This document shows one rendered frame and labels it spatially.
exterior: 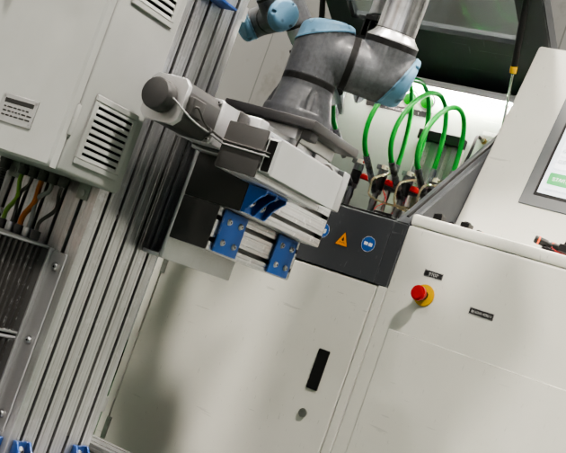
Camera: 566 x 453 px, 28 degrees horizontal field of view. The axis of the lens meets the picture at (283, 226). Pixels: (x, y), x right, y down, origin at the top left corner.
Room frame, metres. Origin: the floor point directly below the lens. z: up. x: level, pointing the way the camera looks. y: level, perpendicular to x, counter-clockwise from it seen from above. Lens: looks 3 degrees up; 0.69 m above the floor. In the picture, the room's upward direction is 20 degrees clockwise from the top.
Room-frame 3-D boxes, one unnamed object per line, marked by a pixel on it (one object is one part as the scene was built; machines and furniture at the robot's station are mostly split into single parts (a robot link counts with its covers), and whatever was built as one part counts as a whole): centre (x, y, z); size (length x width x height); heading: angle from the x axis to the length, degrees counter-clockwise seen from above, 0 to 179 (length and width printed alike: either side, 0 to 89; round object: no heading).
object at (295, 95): (2.37, 0.05, 1.09); 0.15 x 0.15 x 0.10
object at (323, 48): (2.37, 0.04, 1.20); 0.13 x 0.12 x 0.14; 93
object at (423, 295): (2.61, -0.35, 0.80); 0.05 x 0.04 x 0.05; 55
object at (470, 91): (3.31, -0.29, 1.43); 0.54 x 0.03 x 0.02; 55
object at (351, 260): (2.90, -0.01, 0.87); 0.62 x 0.04 x 0.16; 55
